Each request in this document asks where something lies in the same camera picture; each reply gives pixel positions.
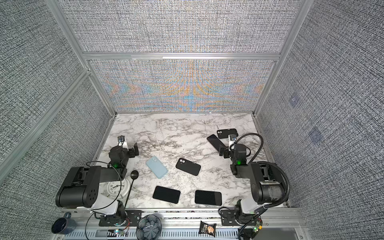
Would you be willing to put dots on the white analog alarm clock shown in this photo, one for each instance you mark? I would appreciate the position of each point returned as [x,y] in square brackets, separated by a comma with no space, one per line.
[115,189]

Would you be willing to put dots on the dark blue mug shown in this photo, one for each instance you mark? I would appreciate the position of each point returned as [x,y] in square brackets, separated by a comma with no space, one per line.
[64,225]

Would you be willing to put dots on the light blue phone case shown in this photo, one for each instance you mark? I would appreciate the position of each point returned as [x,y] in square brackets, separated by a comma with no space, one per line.
[157,167]

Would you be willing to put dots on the aluminium front rail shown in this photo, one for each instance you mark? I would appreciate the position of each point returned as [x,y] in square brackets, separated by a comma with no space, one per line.
[184,223]

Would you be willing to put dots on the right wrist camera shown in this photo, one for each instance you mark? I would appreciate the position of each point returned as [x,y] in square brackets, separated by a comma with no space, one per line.
[232,138]

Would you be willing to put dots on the black snack packet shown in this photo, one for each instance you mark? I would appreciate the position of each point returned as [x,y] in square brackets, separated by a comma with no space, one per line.
[208,229]

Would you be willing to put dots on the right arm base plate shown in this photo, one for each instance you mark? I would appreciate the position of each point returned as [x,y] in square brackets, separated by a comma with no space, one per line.
[228,218]

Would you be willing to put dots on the black phone case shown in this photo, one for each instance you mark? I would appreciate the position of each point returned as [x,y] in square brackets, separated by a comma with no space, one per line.
[188,166]
[225,133]

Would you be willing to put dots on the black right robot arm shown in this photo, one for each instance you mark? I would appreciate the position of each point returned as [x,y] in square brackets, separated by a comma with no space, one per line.
[270,187]

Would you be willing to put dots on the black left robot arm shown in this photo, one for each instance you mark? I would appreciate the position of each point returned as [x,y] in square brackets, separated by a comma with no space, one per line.
[80,188]

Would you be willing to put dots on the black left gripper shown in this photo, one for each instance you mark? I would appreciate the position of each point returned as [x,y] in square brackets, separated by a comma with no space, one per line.
[130,151]

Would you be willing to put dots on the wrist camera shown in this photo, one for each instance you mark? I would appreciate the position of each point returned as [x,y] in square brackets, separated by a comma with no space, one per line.
[122,142]
[232,138]

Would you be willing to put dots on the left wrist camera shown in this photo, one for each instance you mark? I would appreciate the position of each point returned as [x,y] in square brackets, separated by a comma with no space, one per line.
[122,142]

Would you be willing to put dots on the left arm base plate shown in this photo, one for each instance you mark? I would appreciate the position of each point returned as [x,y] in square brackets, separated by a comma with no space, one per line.
[132,218]

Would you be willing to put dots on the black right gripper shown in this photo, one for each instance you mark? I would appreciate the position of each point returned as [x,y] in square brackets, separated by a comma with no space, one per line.
[227,151]

